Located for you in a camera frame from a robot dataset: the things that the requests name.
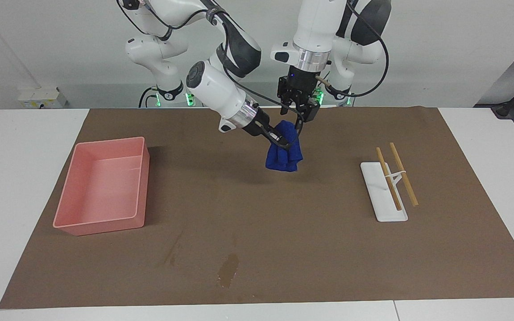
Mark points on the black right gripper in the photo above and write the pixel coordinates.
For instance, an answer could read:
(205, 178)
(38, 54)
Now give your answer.
(257, 122)

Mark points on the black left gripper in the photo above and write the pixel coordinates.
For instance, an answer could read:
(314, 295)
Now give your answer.
(299, 87)

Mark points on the blue towel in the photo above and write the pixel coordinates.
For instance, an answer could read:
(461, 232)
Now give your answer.
(283, 158)

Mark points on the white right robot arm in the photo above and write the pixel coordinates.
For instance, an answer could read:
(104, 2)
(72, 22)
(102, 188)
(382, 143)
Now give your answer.
(214, 87)

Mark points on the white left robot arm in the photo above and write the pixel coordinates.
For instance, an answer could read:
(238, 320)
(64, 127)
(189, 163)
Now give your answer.
(317, 26)

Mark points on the brown table mat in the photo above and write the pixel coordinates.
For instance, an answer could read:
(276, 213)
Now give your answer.
(239, 214)

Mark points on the wooden dowel rod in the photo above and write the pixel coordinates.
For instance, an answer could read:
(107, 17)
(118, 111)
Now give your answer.
(391, 183)
(406, 183)

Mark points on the pink plastic bin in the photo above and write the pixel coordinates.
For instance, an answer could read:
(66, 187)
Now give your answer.
(105, 187)

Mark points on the white power strip box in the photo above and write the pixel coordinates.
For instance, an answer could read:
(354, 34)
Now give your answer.
(43, 98)

